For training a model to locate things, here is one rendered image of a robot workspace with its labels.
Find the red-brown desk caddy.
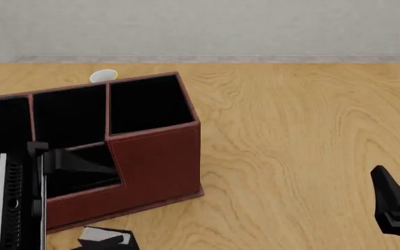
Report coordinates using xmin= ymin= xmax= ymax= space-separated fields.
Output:
xmin=0 ymin=71 xmax=206 ymax=235

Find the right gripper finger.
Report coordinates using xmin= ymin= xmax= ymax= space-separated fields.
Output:
xmin=369 ymin=165 xmax=400 ymax=213

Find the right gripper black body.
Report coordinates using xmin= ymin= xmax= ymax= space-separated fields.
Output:
xmin=374 ymin=206 xmax=400 ymax=235

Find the black book with white pages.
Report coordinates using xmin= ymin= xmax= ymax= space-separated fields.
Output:
xmin=69 ymin=225 xmax=140 ymax=250

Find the white mug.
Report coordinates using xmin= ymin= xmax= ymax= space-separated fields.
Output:
xmin=89 ymin=69 xmax=119 ymax=84

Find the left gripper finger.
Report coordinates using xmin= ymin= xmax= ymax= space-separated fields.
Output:
xmin=45 ymin=147 xmax=118 ymax=175

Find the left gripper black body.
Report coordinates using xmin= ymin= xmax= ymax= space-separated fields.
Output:
xmin=0 ymin=141 xmax=49 ymax=250

